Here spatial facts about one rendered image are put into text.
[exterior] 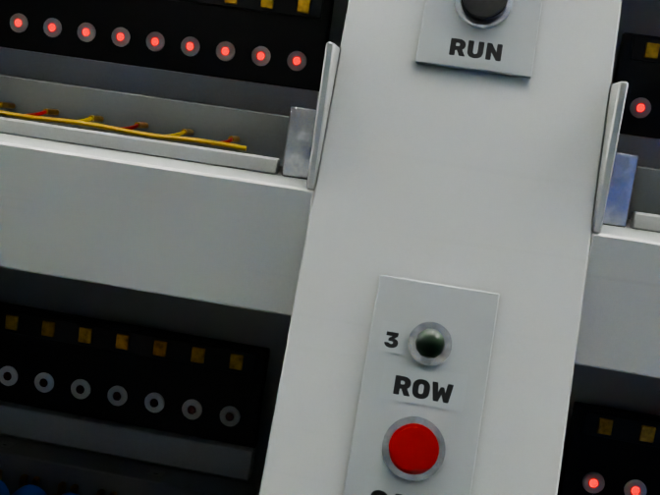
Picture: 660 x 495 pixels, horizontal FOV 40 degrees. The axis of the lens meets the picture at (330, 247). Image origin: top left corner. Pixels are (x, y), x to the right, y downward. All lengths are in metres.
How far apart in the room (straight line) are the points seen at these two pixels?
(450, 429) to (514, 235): 0.07
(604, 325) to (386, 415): 0.08
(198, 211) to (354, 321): 0.07
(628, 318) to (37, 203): 0.21
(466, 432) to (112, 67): 0.32
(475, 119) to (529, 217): 0.04
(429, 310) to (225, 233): 0.08
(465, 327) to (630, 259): 0.06
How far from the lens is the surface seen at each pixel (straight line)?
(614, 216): 0.36
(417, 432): 0.29
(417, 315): 0.30
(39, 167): 0.34
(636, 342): 0.32
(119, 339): 0.48
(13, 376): 0.51
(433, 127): 0.31
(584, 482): 0.48
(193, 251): 0.32
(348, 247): 0.30
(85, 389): 0.50
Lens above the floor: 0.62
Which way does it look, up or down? 9 degrees up
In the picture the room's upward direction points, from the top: 10 degrees clockwise
